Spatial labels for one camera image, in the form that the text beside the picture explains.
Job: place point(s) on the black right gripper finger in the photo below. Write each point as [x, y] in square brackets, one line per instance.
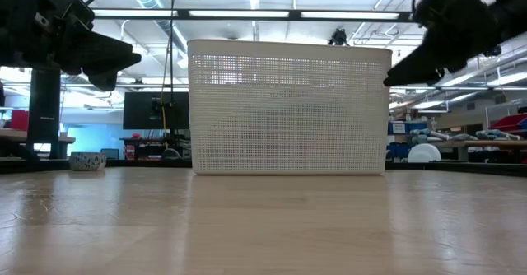
[455, 66]
[416, 67]

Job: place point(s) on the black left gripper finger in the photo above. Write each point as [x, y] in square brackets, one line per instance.
[103, 44]
[109, 71]

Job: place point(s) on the black monitor screen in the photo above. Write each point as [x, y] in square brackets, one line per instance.
[140, 110]

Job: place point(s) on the blue storage bins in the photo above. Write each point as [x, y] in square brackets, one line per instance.
[405, 127]

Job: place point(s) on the red storage bin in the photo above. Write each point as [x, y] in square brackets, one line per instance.
[510, 123]

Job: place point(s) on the wooden background workbench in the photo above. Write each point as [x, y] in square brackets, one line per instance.
[481, 144]

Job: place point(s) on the black shelf with clutter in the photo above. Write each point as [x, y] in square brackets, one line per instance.
[144, 147]

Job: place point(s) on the white round object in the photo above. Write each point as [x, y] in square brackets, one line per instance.
[424, 153]

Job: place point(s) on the red box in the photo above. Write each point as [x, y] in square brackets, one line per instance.
[20, 120]

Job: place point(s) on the speckled ceramic bowl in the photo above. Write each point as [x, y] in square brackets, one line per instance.
[87, 161]

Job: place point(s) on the wooden background table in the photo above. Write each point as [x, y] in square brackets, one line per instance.
[16, 136]

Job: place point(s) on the white perforated plastic laundry basket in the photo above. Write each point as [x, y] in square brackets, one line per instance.
[288, 110]

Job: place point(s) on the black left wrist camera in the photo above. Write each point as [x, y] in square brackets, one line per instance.
[74, 7]

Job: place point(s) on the black overhead camera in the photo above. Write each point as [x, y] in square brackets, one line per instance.
[338, 37]

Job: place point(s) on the black overhead frame bar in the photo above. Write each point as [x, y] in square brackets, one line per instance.
[294, 15]

